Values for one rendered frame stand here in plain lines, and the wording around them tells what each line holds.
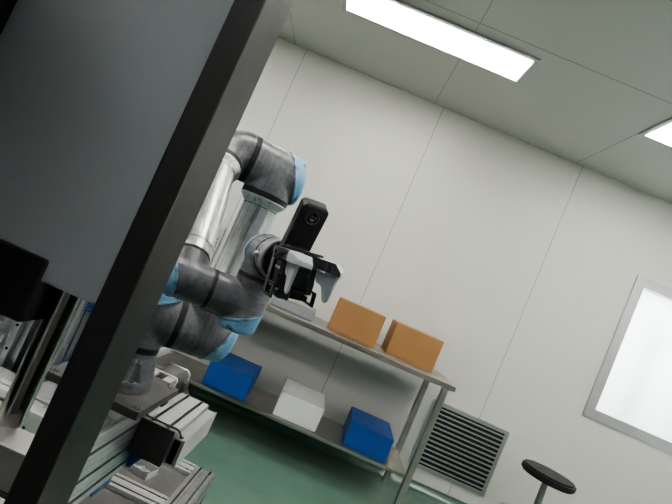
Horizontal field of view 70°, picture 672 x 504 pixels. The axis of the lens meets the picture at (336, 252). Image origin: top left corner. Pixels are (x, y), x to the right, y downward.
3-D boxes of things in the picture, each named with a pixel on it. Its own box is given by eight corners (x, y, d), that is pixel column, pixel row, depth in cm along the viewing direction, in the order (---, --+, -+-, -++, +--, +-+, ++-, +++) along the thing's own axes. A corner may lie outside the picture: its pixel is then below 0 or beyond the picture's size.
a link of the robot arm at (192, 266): (218, 102, 111) (155, 266, 78) (261, 125, 115) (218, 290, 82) (200, 137, 118) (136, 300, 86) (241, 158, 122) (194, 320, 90)
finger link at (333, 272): (348, 313, 66) (316, 297, 73) (360, 271, 66) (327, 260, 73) (329, 309, 64) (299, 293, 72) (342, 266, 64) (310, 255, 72)
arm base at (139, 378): (105, 360, 117) (122, 323, 118) (160, 386, 116) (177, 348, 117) (68, 371, 102) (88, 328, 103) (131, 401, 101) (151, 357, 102)
